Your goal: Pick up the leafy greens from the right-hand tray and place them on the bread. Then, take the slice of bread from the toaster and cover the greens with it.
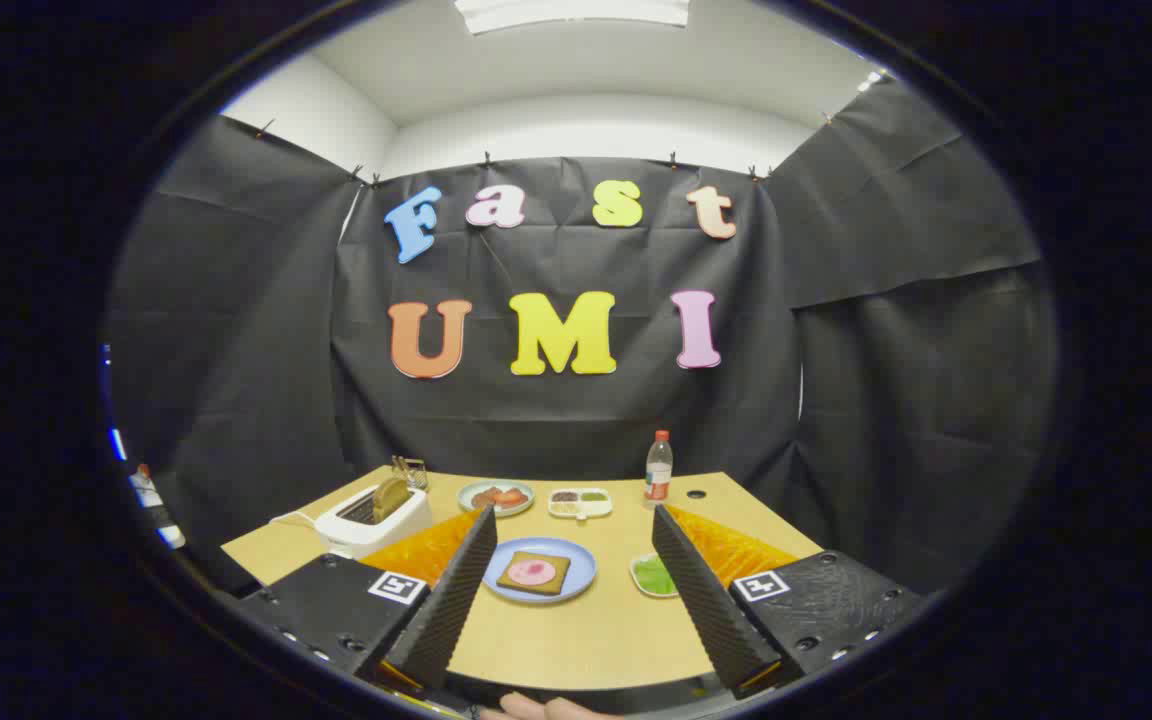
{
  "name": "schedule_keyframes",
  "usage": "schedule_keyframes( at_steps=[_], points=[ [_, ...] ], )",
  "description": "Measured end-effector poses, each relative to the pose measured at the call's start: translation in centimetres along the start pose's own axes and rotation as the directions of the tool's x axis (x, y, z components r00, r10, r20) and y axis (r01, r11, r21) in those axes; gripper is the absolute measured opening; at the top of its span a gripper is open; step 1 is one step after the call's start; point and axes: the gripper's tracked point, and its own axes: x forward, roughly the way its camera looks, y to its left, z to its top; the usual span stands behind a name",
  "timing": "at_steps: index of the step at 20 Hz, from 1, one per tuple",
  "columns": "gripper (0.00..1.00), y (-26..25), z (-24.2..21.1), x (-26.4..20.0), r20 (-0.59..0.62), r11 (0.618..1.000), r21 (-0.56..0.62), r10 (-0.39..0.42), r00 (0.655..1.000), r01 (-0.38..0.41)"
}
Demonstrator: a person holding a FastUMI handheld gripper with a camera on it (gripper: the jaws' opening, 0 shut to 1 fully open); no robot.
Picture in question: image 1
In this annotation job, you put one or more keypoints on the white square plate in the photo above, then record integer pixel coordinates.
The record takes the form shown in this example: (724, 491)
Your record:
(636, 585)

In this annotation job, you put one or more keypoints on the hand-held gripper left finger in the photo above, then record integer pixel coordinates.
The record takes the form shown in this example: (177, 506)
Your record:
(456, 590)

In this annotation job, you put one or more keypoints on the ceiling light panel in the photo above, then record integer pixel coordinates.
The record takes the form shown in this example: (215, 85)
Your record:
(571, 12)

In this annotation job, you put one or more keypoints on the brown meat patty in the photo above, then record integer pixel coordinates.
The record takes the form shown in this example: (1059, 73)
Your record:
(516, 499)
(484, 498)

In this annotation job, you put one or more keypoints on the brown toasted bread slice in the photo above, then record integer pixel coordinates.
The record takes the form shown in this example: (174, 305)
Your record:
(391, 497)

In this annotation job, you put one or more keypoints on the green lettuce leaf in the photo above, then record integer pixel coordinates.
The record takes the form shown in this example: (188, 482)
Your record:
(654, 575)

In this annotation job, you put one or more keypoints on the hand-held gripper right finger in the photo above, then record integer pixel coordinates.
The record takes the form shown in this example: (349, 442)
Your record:
(706, 600)

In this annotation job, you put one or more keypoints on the white sectioned dish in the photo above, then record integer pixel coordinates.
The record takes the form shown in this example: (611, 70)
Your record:
(581, 514)

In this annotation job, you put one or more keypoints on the clear plastic water bottle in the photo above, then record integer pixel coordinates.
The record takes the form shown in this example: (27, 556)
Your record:
(658, 470)

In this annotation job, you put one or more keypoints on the pale green round plate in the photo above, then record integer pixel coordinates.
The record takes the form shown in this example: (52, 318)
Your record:
(496, 511)

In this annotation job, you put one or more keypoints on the white toaster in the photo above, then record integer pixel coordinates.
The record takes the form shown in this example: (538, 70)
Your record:
(376, 535)

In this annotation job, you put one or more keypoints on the blue round plate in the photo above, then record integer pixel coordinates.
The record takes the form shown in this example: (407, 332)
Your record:
(581, 570)

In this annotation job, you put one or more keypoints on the bread slice with ham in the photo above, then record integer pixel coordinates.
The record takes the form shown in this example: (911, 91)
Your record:
(511, 580)

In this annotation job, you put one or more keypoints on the pink ham slice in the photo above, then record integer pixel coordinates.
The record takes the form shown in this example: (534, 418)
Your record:
(532, 572)

